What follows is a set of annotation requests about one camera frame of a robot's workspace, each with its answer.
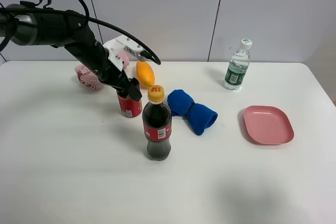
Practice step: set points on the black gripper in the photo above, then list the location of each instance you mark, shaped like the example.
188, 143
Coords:
110, 72

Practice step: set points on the red soda can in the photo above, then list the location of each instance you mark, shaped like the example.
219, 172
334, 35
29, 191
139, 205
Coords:
130, 108

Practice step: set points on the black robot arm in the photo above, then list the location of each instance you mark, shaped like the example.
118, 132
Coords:
59, 30

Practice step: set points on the yellow mango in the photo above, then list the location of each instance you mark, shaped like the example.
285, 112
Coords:
145, 74

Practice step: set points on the cola bottle yellow cap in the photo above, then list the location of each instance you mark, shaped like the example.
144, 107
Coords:
157, 123

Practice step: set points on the pink rolled towel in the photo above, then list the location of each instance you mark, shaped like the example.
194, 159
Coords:
90, 80

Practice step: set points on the blue rolled towel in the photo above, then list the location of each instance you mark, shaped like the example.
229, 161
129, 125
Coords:
199, 116

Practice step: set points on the water bottle green label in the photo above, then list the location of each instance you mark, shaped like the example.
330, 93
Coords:
238, 66

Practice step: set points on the pink square plate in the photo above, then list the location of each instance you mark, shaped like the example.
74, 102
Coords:
267, 125

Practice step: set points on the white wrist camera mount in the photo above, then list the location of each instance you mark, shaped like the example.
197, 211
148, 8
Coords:
120, 49

